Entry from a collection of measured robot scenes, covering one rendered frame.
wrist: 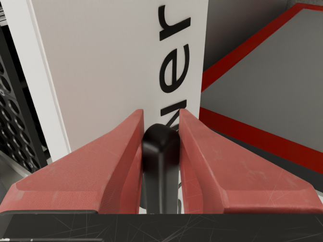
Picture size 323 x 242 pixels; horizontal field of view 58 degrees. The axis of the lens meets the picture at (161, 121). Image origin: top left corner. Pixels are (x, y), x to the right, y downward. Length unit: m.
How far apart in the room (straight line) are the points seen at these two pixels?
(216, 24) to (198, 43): 0.37
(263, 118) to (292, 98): 0.07
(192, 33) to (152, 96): 0.04
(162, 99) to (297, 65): 0.40
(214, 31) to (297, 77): 0.16
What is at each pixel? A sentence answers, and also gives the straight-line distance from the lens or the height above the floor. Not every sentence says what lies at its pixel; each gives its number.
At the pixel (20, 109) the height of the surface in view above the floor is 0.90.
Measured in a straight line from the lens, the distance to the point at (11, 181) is 0.36.
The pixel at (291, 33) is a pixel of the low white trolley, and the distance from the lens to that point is 0.69.
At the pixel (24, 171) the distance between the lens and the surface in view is 0.34.
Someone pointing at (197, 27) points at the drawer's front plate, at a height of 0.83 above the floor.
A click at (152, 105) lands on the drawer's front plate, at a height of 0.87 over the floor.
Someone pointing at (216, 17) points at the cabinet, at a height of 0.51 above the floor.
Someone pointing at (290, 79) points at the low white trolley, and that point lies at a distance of 0.50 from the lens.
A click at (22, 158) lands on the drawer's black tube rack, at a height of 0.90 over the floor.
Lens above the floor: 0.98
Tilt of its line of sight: 40 degrees down
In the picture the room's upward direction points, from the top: 129 degrees counter-clockwise
